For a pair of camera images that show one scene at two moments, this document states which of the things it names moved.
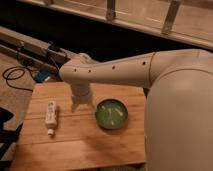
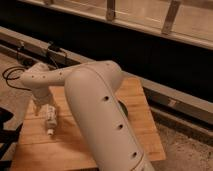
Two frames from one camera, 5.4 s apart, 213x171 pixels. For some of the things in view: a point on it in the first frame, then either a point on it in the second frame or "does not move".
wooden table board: x=80 y=143 does not move
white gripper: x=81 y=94 → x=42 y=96
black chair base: x=7 y=137 does not move
